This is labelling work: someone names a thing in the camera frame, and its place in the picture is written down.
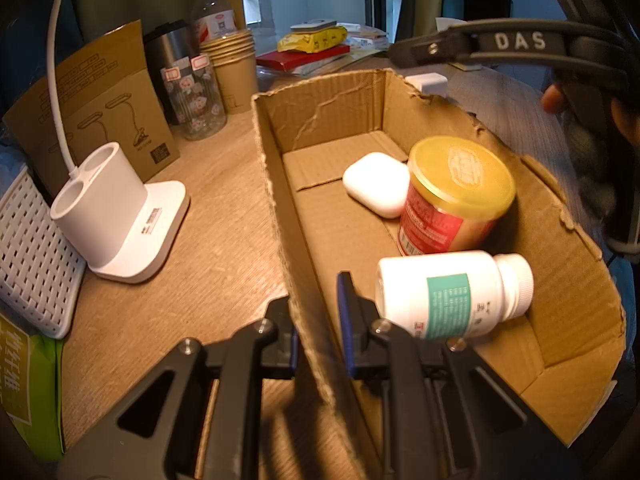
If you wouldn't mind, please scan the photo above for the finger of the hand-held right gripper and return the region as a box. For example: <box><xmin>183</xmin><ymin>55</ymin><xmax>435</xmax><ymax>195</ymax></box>
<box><xmin>388</xmin><ymin>27</ymin><xmax>476</xmax><ymax>68</ymax></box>

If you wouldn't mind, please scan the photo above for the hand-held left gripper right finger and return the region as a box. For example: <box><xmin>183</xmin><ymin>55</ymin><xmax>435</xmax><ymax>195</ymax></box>
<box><xmin>336</xmin><ymin>271</ymin><xmax>583</xmax><ymax>480</ymax></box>

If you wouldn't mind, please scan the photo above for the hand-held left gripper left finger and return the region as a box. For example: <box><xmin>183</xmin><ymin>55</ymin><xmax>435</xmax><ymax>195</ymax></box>
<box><xmin>56</xmin><ymin>295</ymin><xmax>301</xmax><ymax>480</ymax></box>

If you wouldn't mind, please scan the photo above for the white charger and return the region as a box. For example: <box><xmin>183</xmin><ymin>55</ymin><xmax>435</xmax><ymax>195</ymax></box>
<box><xmin>406</xmin><ymin>73</ymin><xmax>447</xmax><ymax>96</ymax></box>

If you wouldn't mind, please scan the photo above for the white pill bottle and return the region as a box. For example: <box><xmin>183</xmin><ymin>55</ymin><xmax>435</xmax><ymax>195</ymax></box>
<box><xmin>375</xmin><ymin>250</ymin><xmax>535</xmax><ymax>341</ymax></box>

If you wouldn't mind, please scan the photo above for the cardboard box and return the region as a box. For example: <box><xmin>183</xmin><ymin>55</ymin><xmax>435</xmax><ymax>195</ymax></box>
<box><xmin>250</xmin><ymin>69</ymin><xmax>628</xmax><ymax>480</ymax></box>

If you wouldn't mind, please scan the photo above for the white earbuds case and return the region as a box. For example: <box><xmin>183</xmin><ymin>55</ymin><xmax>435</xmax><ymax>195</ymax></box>
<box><xmin>342</xmin><ymin>152</ymin><xmax>412</xmax><ymax>219</ymax></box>

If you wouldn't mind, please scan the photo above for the red jar with yellow lid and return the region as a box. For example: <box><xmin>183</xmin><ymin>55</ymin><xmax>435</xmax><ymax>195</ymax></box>
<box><xmin>397</xmin><ymin>136</ymin><xmax>517</xmax><ymax>257</ymax></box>

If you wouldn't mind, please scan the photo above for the person's right hand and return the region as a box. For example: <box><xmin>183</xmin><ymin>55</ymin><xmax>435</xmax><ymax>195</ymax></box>
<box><xmin>541</xmin><ymin>82</ymin><xmax>568</xmax><ymax>114</ymax></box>

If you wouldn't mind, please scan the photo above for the tissue pack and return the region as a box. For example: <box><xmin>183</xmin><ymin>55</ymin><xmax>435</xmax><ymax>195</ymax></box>
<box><xmin>434</xmin><ymin>16</ymin><xmax>483</xmax><ymax>72</ymax></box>

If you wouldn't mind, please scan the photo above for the black monitor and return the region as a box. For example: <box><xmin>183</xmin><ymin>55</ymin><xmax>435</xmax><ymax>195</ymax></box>
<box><xmin>462</xmin><ymin>0</ymin><xmax>514</xmax><ymax>22</ymax></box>

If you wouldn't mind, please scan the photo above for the white paper box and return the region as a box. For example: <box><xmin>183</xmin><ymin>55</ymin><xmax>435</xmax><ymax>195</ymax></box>
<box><xmin>345</xmin><ymin>22</ymin><xmax>391</xmax><ymax>51</ymax></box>

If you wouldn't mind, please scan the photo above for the small white device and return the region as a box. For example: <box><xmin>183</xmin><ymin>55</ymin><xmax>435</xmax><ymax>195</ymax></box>
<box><xmin>290</xmin><ymin>18</ymin><xmax>338</xmax><ymax>31</ymax></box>

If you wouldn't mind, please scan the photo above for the yellow packet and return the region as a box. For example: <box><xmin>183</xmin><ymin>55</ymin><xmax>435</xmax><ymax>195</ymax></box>
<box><xmin>277</xmin><ymin>25</ymin><xmax>348</xmax><ymax>55</ymax></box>

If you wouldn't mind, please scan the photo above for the red book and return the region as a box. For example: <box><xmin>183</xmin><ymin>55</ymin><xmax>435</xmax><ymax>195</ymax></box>
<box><xmin>256</xmin><ymin>44</ymin><xmax>351</xmax><ymax>73</ymax></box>

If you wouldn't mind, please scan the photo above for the white desk lamp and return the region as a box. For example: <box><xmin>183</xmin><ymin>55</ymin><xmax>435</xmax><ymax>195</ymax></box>
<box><xmin>46</xmin><ymin>0</ymin><xmax>192</xmax><ymax>285</ymax></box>

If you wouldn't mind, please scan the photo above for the stack of brown paper cups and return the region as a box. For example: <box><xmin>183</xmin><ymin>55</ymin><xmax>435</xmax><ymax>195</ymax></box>
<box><xmin>200</xmin><ymin>29</ymin><xmax>260</xmax><ymax>115</ymax></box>

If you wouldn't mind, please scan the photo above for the clear water bottle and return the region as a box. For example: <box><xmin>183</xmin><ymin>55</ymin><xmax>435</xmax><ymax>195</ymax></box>
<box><xmin>191</xmin><ymin>0</ymin><xmax>237</xmax><ymax>43</ymax></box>

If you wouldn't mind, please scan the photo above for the floral glass jar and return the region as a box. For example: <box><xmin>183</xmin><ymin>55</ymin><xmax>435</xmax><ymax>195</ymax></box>
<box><xmin>160</xmin><ymin>54</ymin><xmax>228</xmax><ymax>141</ymax></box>

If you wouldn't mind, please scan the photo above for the green packet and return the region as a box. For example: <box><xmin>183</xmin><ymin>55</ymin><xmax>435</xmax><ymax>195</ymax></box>
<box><xmin>0</xmin><ymin>310</ymin><xmax>66</xmax><ymax>462</ymax></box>

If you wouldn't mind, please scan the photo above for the white plastic basket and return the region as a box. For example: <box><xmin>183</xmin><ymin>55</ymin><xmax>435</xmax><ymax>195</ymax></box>
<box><xmin>0</xmin><ymin>167</ymin><xmax>88</xmax><ymax>340</ymax></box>

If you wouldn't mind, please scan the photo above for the steel thermos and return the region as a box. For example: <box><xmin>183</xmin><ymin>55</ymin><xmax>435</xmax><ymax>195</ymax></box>
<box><xmin>143</xmin><ymin>20</ymin><xmax>193</xmax><ymax>126</ymax></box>

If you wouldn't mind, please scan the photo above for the brown lamp packaging box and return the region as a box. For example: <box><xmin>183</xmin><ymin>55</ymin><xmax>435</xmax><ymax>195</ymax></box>
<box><xmin>2</xmin><ymin>20</ymin><xmax>182</xmax><ymax>196</ymax></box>

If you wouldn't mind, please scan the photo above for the dark blue curtain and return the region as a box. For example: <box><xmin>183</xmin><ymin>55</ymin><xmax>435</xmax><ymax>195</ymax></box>
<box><xmin>0</xmin><ymin>0</ymin><xmax>76</xmax><ymax>121</ymax></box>

